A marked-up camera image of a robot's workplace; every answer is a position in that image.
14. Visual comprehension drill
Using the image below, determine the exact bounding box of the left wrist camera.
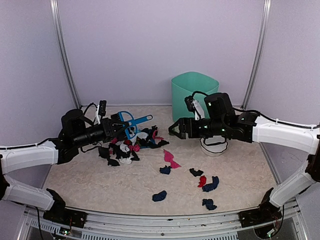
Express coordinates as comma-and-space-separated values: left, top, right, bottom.
95, 100, 107, 125

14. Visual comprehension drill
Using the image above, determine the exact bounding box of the white fluted bowl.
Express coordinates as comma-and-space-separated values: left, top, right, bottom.
199, 136, 228, 157

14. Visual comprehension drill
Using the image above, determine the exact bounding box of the navy scrap front centre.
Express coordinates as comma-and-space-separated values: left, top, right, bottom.
152, 190, 167, 202

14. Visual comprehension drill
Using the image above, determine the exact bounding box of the blue hand brush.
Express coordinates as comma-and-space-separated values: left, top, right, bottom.
118, 111, 153, 140

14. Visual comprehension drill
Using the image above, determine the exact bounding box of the left aluminium frame post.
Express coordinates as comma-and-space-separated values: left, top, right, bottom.
49, 0, 82, 109

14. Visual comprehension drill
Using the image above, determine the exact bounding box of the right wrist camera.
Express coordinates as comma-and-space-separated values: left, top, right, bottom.
184, 95, 205, 121

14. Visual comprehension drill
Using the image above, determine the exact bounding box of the black scrap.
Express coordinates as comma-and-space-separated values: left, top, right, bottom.
189, 168, 204, 177
107, 158, 120, 167

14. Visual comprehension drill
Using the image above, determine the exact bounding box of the right aluminium frame post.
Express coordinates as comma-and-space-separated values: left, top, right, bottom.
241, 0, 272, 110

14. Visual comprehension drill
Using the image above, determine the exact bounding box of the aluminium frame post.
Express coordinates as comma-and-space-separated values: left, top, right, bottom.
241, 0, 272, 110
49, 0, 82, 109

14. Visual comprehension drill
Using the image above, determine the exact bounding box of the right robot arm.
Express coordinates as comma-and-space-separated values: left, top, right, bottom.
168, 92, 320, 227

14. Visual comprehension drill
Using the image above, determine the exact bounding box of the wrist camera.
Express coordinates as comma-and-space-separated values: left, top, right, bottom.
95, 100, 107, 125
184, 95, 205, 121

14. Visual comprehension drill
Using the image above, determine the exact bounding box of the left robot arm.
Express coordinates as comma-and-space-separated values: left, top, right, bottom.
0, 109, 130, 223

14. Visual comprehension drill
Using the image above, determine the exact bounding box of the red paper scrap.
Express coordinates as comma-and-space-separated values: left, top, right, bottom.
197, 175, 207, 188

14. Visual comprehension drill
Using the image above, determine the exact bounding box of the teal plastic waste bin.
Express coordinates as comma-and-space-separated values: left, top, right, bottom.
171, 71, 220, 122

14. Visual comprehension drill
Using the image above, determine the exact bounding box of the navy scrap front right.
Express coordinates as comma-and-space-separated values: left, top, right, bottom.
202, 198, 217, 211

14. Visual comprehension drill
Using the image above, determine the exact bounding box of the front aluminium rail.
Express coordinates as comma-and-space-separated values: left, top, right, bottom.
17, 200, 308, 240

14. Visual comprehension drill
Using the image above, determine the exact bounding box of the blue dustpan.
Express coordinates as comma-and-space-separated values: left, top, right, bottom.
135, 127, 161, 149

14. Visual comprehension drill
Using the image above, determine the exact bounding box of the black scrap right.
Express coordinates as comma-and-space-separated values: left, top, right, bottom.
189, 168, 204, 177

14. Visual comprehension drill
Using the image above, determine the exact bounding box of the white scrap front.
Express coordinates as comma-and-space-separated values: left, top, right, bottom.
119, 157, 132, 165

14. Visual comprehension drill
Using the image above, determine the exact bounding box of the black scrap left front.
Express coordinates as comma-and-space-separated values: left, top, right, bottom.
107, 158, 120, 167

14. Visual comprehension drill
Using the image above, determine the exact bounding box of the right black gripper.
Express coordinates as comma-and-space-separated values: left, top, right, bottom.
168, 117, 227, 140

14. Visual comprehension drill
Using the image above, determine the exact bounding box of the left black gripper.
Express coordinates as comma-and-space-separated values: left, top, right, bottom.
72, 117, 129, 148

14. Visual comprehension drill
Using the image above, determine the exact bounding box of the navy curved scrap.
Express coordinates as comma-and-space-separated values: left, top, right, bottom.
202, 176, 220, 193

